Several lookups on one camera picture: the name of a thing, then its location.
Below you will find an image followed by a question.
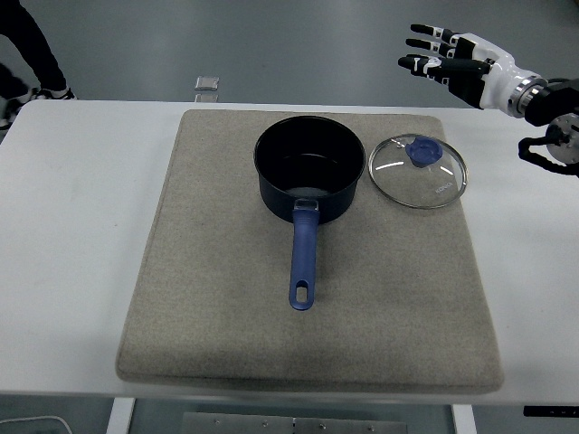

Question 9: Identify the glass pot lid blue knob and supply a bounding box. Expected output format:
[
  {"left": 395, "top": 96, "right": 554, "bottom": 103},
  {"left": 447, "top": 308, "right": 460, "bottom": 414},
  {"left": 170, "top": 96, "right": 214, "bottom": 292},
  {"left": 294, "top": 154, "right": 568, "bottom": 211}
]
[{"left": 368, "top": 133, "right": 470, "bottom": 211}]

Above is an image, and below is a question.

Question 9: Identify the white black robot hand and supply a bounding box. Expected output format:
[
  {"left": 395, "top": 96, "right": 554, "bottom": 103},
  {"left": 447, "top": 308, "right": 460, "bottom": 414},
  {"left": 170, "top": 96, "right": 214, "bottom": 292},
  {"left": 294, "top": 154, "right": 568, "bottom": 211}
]
[{"left": 397, "top": 23, "right": 538, "bottom": 111}]

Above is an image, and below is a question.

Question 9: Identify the white table leg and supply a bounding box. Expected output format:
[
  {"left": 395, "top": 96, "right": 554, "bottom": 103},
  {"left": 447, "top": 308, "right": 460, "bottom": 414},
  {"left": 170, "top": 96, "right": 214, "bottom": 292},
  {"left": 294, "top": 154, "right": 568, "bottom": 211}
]
[
  {"left": 106, "top": 397, "right": 136, "bottom": 434},
  {"left": 451, "top": 404, "right": 479, "bottom": 434}
]

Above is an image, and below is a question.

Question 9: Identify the person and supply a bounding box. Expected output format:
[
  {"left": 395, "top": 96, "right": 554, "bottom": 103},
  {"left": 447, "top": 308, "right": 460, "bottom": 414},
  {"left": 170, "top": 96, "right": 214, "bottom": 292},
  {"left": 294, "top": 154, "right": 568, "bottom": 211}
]
[{"left": 0, "top": 0, "right": 77, "bottom": 130}]

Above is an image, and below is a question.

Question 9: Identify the white cable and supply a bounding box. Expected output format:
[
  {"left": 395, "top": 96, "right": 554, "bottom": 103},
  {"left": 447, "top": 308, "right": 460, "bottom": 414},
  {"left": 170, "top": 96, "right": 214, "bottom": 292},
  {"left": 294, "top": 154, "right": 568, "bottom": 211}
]
[{"left": 0, "top": 414, "right": 71, "bottom": 434}]

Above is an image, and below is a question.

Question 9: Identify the dark blue saucepan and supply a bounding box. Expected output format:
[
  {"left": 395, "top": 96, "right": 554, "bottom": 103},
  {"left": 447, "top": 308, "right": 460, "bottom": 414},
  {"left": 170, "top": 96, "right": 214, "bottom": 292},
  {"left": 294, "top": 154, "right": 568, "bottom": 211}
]
[{"left": 253, "top": 115, "right": 366, "bottom": 312}]

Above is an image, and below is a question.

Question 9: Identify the black table control panel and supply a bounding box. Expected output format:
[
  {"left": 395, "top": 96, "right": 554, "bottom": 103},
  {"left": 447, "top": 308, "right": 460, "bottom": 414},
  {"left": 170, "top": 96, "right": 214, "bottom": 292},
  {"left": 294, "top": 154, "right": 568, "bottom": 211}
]
[{"left": 523, "top": 405, "right": 579, "bottom": 418}]

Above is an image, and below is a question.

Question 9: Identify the grey metal plate with screws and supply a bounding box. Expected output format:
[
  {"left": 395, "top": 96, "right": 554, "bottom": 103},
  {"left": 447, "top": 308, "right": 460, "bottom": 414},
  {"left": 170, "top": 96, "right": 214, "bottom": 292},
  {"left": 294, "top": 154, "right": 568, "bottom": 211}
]
[{"left": 182, "top": 411, "right": 408, "bottom": 434}]

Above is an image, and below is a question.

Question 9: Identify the beige fabric mat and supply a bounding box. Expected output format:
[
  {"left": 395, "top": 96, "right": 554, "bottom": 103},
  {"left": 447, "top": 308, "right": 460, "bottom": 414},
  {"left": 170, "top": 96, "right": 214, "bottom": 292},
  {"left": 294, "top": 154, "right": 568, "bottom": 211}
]
[{"left": 115, "top": 108, "right": 506, "bottom": 393}]

